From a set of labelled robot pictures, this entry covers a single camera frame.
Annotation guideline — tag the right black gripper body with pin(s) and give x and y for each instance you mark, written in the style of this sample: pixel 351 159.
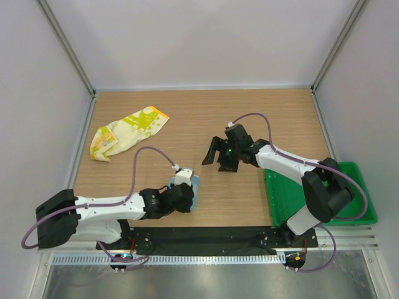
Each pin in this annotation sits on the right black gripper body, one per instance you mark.
pixel 229 152

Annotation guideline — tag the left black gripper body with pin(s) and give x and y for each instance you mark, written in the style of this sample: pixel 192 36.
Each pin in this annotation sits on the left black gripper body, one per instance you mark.
pixel 184 208

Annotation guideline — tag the blue polka dot towel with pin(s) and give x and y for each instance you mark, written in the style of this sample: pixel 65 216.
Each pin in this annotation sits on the blue polka dot towel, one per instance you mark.
pixel 193 180

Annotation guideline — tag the green plastic tray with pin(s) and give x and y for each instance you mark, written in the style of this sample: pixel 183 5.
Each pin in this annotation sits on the green plastic tray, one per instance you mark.
pixel 334 199

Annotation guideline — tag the yellow green printed towel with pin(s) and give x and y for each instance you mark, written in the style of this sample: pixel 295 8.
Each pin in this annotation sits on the yellow green printed towel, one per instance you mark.
pixel 120 135

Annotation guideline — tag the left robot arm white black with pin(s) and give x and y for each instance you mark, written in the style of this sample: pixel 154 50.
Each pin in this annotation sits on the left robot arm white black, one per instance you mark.
pixel 67 217

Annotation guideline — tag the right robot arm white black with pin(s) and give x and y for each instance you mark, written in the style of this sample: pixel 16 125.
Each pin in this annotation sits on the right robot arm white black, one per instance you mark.
pixel 294 167

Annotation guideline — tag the perforated metal cable rail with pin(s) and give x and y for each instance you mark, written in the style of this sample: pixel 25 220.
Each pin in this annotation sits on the perforated metal cable rail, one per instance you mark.
pixel 102 259

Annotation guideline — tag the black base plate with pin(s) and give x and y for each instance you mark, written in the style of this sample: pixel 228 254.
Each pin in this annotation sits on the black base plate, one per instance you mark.
pixel 210 241

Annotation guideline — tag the left aluminium frame post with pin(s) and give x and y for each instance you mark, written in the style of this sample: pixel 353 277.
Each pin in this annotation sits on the left aluminium frame post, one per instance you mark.
pixel 62 38

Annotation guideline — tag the aluminium frame post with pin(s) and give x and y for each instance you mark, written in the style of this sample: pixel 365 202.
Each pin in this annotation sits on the aluminium frame post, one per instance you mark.
pixel 62 38
pixel 340 41

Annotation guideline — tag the right aluminium frame post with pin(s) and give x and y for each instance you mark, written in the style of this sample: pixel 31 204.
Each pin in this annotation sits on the right aluminium frame post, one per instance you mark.
pixel 340 41

